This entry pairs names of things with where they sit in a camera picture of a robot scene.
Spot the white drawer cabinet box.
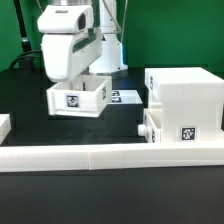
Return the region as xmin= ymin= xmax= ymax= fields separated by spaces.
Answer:
xmin=144 ymin=67 xmax=224 ymax=143

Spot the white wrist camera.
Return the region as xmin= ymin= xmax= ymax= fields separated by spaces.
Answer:
xmin=37 ymin=5 xmax=94 ymax=34

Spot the white front drawer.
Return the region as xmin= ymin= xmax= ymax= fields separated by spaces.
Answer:
xmin=138 ymin=109 xmax=162 ymax=143

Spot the marker tag sheet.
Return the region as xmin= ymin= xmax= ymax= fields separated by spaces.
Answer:
xmin=110 ymin=90 xmax=142 ymax=104

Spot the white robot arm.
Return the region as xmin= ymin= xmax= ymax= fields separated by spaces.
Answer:
xmin=38 ymin=0 xmax=127 ymax=82

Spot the black cable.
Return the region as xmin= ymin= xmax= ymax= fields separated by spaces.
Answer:
xmin=9 ymin=49 xmax=44 ymax=70

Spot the white drawer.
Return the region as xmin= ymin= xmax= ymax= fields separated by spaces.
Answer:
xmin=46 ymin=75 xmax=112 ymax=117
xmin=138 ymin=109 xmax=162 ymax=143

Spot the white fence rail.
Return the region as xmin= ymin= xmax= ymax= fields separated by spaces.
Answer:
xmin=0 ymin=113 xmax=224 ymax=173

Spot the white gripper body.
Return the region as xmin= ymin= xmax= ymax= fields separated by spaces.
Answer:
xmin=41 ymin=28 xmax=102 ymax=82

